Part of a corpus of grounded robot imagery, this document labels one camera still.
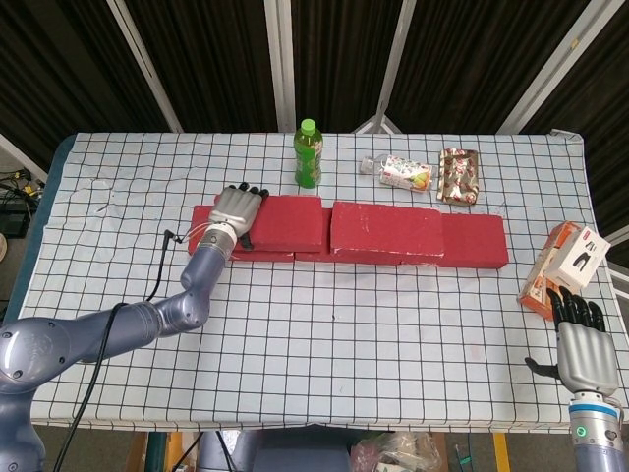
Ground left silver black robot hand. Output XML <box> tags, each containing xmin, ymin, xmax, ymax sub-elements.
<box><xmin>208</xmin><ymin>181</ymin><xmax>270</xmax><ymax>250</ymax></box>

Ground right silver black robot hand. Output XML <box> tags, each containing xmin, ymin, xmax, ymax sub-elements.
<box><xmin>524</xmin><ymin>287</ymin><xmax>619</xmax><ymax>398</ymax></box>

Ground red foam brick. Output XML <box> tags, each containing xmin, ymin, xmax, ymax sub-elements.
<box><xmin>293</xmin><ymin>207</ymin><xmax>403</xmax><ymax>266</ymax></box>
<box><xmin>400</xmin><ymin>213</ymin><xmax>510</xmax><ymax>269</ymax></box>
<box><xmin>329</xmin><ymin>200</ymin><xmax>446</xmax><ymax>258</ymax></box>
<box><xmin>214</xmin><ymin>194</ymin><xmax>325</xmax><ymax>253</ymax></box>
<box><xmin>189</xmin><ymin>205</ymin><xmax>296</xmax><ymax>263</ymax></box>

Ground orange snack box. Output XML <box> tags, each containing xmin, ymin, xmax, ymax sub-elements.
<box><xmin>519</xmin><ymin>220</ymin><xmax>586</xmax><ymax>322</ymax></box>

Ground green tea bottle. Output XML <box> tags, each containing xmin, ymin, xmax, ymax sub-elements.
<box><xmin>293</xmin><ymin>118</ymin><xmax>325</xmax><ymax>189</ymax></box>

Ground white box black print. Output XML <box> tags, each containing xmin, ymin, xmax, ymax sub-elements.
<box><xmin>545</xmin><ymin>226</ymin><xmax>612</xmax><ymax>289</ymax></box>

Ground clear plastic bottle fruit label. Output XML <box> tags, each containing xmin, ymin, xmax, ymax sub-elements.
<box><xmin>361</xmin><ymin>154</ymin><xmax>438</xmax><ymax>194</ymax></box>

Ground white black checkered tablecloth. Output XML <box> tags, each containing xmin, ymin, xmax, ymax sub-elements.
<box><xmin>0</xmin><ymin>130</ymin><xmax>629</xmax><ymax>434</ymax></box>

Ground blue table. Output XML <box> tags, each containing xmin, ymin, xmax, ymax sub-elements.
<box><xmin>0</xmin><ymin>136</ymin><xmax>75</xmax><ymax>328</ymax></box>

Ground clear plastic bag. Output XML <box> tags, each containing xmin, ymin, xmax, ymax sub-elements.
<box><xmin>351</xmin><ymin>432</ymin><xmax>446</xmax><ymax>472</ymax></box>

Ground gold foil snack packet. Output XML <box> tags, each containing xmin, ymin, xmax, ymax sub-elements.
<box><xmin>435</xmin><ymin>147</ymin><xmax>482</xmax><ymax>206</ymax></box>

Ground black equipment box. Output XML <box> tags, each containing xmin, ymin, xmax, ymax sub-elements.
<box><xmin>0</xmin><ymin>206</ymin><xmax>31</xmax><ymax>238</ymax></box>

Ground grey robot torso base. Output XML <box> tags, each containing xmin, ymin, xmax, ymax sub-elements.
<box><xmin>196</xmin><ymin>430</ymin><xmax>355</xmax><ymax>472</ymax></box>

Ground green table leg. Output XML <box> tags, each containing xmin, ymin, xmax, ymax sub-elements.
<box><xmin>145</xmin><ymin>432</ymin><xmax>171</xmax><ymax>472</ymax></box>

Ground white screen frame post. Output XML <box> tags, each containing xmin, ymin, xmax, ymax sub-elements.
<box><xmin>105</xmin><ymin>0</ymin><xmax>184</xmax><ymax>133</ymax></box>
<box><xmin>263</xmin><ymin>0</ymin><xmax>296</xmax><ymax>133</ymax></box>
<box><xmin>495</xmin><ymin>0</ymin><xmax>608</xmax><ymax>134</ymax></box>
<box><xmin>0</xmin><ymin>131</ymin><xmax>48</xmax><ymax>184</ymax></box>
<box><xmin>353</xmin><ymin>0</ymin><xmax>419</xmax><ymax>135</ymax></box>

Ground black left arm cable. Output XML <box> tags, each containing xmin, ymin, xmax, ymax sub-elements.
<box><xmin>63</xmin><ymin>229</ymin><xmax>181</xmax><ymax>472</ymax></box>

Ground cable bundle yellow plugs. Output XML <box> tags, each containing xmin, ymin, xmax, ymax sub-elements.
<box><xmin>0</xmin><ymin>166</ymin><xmax>46</xmax><ymax>203</ymax></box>

